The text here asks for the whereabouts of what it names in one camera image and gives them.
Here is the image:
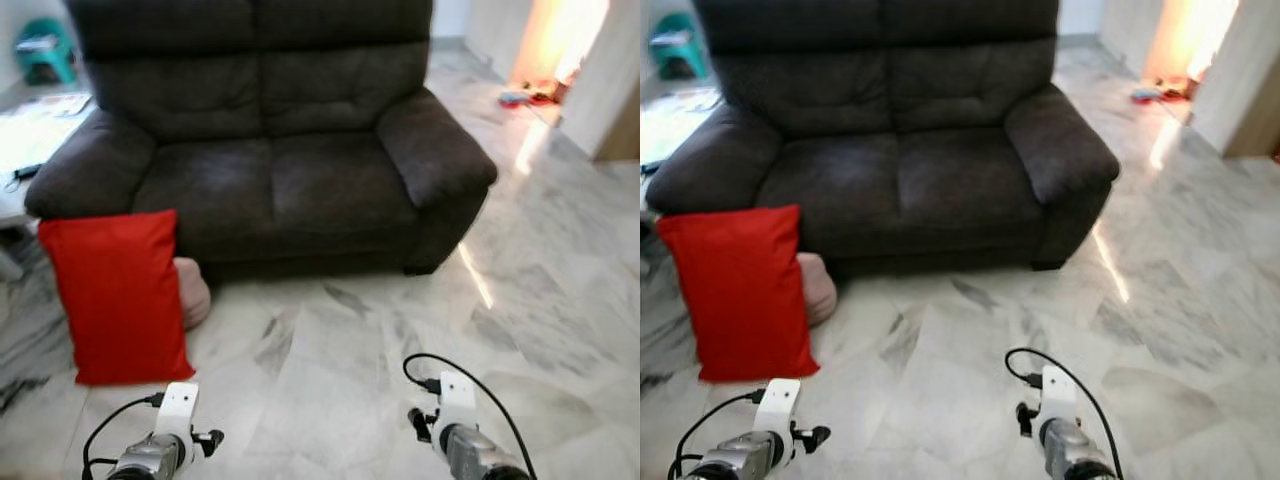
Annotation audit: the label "red pillow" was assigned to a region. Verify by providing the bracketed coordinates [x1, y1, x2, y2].
[38, 210, 197, 388]
[656, 205, 822, 384]

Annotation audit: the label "dark brown two-seat sofa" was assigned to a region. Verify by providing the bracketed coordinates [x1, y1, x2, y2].
[646, 0, 1121, 277]
[25, 0, 498, 280]

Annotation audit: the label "colourful toys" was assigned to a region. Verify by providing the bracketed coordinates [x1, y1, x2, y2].
[498, 84, 567, 109]
[1131, 80, 1197, 105]

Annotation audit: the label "white side table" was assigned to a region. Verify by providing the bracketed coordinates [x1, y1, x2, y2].
[640, 88, 723, 167]
[0, 93, 97, 227]

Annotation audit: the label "papers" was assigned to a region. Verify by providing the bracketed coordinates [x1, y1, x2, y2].
[655, 88, 721, 112]
[18, 93, 92, 119]

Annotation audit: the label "green plastic stool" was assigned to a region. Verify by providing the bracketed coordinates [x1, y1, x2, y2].
[14, 18, 78, 87]
[649, 12, 710, 82]

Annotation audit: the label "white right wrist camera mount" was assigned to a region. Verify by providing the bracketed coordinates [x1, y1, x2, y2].
[437, 372, 478, 431]
[1040, 366, 1080, 426]

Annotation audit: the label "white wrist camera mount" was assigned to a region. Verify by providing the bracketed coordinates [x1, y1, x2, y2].
[155, 382, 200, 442]
[757, 378, 804, 442]
[1040, 366, 1080, 426]
[437, 372, 478, 431]

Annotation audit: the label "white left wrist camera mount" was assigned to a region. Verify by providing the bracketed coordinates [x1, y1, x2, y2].
[155, 382, 200, 442]
[757, 378, 804, 442]

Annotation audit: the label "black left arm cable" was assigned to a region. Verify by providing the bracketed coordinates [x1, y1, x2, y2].
[668, 389, 767, 480]
[82, 393, 166, 480]

